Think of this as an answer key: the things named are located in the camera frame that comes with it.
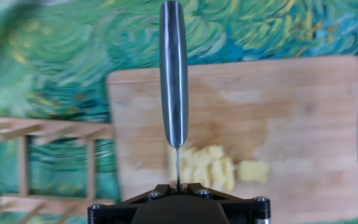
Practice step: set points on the painted landscape tablecloth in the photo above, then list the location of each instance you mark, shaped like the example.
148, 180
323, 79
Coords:
57, 62

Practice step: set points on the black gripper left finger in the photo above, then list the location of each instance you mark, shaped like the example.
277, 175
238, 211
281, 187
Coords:
110, 215

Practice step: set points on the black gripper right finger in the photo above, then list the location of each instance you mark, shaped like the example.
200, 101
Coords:
244, 212

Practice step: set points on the steel kitchen knife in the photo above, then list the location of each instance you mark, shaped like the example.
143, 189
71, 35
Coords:
173, 77

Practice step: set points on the bamboo cutting board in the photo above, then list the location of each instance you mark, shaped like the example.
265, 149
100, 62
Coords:
291, 124

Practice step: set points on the wooden peg rack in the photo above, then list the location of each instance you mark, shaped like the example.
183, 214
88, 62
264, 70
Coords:
57, 130

